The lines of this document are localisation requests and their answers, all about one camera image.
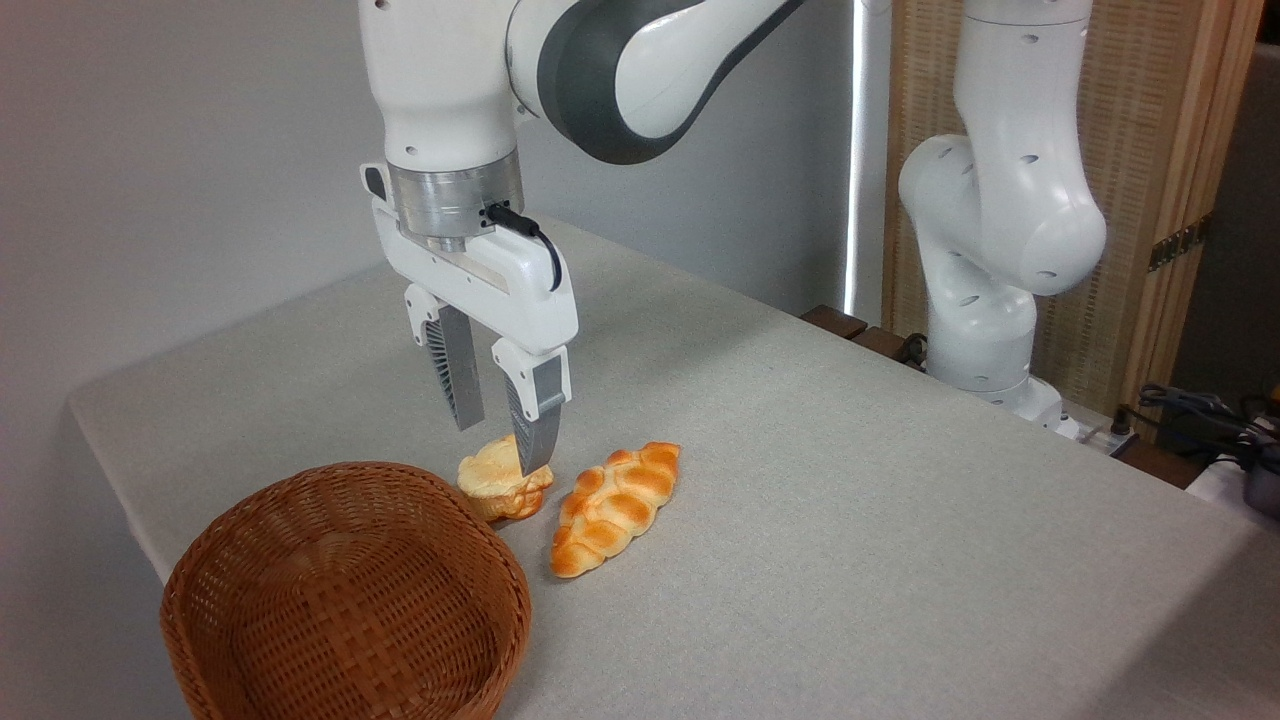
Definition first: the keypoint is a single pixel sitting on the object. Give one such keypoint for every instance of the brown wicker basket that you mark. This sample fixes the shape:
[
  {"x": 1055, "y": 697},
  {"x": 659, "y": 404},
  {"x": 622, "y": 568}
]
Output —
[{"x": 340, "y": 600}]

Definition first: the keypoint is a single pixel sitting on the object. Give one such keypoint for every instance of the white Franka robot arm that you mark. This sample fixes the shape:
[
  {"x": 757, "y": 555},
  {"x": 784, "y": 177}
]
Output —
[{"x": 440, "y": 80}]

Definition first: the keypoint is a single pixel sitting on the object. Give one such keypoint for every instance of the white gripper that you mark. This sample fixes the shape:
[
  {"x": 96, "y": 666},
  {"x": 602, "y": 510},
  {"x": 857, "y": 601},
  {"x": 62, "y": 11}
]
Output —
[{"x": 520, "y": 290}]

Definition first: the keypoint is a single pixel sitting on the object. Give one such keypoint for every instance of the dark brown wooden block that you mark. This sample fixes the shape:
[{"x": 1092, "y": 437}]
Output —
[
  {"x": 882, "y": 343},
  {"x": 833, "y": 321}
]

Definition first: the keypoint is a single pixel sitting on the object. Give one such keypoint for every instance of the long braided bread loaf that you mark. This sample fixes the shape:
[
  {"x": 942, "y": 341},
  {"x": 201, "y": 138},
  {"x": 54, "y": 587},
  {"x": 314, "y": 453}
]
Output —
[{"x": 612, "y": 510}]

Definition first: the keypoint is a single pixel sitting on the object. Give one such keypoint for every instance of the small round muffin bread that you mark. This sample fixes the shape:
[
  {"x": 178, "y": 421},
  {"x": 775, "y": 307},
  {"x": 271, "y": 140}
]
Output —
[{"x": 490, "y": 480}]

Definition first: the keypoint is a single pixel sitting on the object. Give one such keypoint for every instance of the grey tablecloth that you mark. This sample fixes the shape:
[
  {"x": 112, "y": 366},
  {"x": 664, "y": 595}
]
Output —
[{"x": 850, "y": 500}]

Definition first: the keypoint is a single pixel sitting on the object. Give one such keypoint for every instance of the metal screen hinge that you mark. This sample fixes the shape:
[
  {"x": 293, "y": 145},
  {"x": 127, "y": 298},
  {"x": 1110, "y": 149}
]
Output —
[{"x": 1180, "y": 243}]

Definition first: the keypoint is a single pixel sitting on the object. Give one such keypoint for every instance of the wooden rattan folding screen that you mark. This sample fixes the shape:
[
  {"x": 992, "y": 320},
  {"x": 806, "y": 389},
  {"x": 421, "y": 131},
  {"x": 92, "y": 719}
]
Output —
[{"x": 1135, "y": 120}]

